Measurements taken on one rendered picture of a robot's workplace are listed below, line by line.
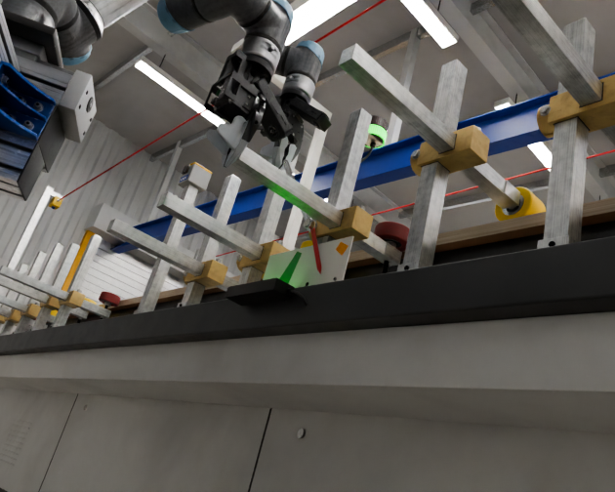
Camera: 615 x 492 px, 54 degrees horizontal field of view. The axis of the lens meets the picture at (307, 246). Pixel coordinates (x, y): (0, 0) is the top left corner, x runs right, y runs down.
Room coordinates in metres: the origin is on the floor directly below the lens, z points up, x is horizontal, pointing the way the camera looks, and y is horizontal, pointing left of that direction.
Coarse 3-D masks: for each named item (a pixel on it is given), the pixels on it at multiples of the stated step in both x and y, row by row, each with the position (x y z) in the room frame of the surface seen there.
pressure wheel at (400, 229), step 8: (384, 224) 1.13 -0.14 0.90; (392, 224) 1.13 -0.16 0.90; (400, 224) 1.13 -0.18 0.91; (376, 232) 1.15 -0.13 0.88; (384, 232) 1.13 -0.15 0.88; (392, 232) 1.12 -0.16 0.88; (400, 232) 1.13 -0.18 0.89; (408, 232) 1.14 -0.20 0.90; (384, 240) 1.16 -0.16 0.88; (392, 240) 1.15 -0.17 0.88; (400, 240) 1.14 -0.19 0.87; (400, 248) 1.17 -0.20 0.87; (384, 264) 1.16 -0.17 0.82; (384, 272) 1.16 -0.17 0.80
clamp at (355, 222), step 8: (352, 208) 1.04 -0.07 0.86; (360, 208) 1.04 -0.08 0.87; (344, 216) 1.06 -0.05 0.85; (352, 216) 1.03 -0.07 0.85; (360, 216) 1.04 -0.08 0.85; (368, 216) 1.05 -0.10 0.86; (320, 224) 1.11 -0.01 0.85; (344, 224) 1.05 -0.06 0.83; (352, 224) 1.03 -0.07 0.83; (360, 224) 1.04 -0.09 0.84; (368, 224) 1.05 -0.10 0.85; (320, 232) 1.10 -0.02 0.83; (328, 232) 1.08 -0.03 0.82; (336, 232) 1.07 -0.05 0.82; (344, 232) 1.06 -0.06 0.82; (352, 232) 1.05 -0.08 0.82; (360, 232) 1.05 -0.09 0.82; (368, 232) 1.06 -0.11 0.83
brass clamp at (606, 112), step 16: (608, 80) 0.65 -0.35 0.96; (560, 96) 0.70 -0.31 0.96; (608, 96) 0.65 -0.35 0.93; (544, 112) 0.72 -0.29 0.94; (560, 112) 0.70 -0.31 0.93; (576, 112) 0.68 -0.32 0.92; (592, 112) 0.67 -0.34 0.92; (608, 112) 0.66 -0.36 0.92; (544, 128) 0.74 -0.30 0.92; (592, 128) 0.70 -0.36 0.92
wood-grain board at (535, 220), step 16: (592, 208) 0.85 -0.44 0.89; (608, 208) 0.83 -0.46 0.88; (496, 224) 1.00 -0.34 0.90; (512, 224) 0.97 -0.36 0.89; (528, 224) 0.95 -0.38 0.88; (544, 224) 0.92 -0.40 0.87; (592, 224) 0.88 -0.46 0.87; (448, 240) 1.09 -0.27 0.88; (464, 240) 1.06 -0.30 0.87; (480, 240) 1.04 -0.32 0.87; (496, 240) 1.03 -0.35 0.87; (352, 256) 1.32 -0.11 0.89; (368, 256) 1.27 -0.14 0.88; (208, 288) 1.84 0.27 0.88; (128, 304) 2.32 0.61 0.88
